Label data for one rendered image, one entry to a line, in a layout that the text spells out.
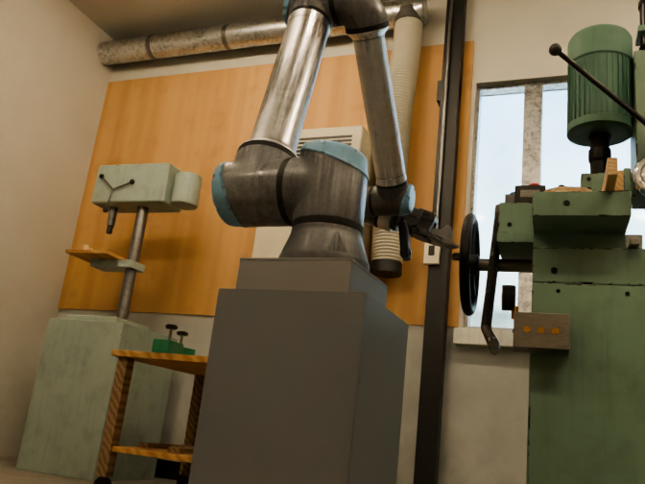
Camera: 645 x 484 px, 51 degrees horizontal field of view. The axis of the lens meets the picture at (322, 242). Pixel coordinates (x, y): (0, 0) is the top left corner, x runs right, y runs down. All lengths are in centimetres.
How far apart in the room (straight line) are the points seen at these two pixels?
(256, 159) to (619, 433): 99
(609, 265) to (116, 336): 228
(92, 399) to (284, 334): 216
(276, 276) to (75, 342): 222
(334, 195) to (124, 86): 347
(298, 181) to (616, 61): 106
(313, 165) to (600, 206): 66
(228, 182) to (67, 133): 307
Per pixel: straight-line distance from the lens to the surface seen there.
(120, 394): 269
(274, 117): 157
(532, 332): 159
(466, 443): 319
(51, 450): 343
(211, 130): 416
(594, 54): 210
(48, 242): 432
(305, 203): 137
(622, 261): 172
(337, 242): 133
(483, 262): 193
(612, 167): 157
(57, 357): 348
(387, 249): 323
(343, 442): 116
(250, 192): 144
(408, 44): 371
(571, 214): 163
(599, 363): 166
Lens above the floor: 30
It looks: 16 degrees up
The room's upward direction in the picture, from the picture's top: 7 degrees clockwise
